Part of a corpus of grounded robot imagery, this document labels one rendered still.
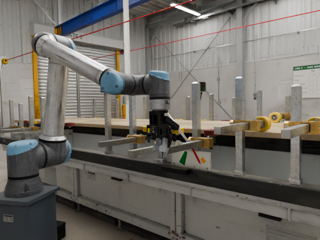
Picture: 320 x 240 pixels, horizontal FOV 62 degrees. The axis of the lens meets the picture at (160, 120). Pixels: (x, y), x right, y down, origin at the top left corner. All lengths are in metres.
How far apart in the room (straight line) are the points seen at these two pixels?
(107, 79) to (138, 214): 1.41
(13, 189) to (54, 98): 0.50
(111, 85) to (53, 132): 0.63
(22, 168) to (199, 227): 1.14
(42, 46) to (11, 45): 7.92
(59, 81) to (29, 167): 0.48
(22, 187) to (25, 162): 0.13
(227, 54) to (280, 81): 2.08
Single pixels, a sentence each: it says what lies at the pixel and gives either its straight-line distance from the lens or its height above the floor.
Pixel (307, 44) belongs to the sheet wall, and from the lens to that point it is 8.78.
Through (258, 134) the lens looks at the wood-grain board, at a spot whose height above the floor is 0.89.
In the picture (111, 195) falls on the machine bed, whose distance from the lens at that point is 2.47.
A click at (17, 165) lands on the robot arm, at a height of 0.76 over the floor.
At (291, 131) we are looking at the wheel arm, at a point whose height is 0.96.
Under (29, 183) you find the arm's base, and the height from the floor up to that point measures 0.66.
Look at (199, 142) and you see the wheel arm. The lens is 1.40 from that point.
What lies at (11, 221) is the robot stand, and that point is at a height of 0.49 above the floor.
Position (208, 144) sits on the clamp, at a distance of 1.42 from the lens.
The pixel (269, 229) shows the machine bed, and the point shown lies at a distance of 1.69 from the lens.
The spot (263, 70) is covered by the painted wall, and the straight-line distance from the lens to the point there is 9.10.
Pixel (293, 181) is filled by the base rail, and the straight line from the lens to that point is 1.30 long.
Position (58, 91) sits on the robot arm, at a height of 1.14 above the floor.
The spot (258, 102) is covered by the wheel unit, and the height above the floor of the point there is 1.06.
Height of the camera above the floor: 1.05
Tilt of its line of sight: 3 degrees down
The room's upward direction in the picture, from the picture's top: 1 degrees counter-clockwise
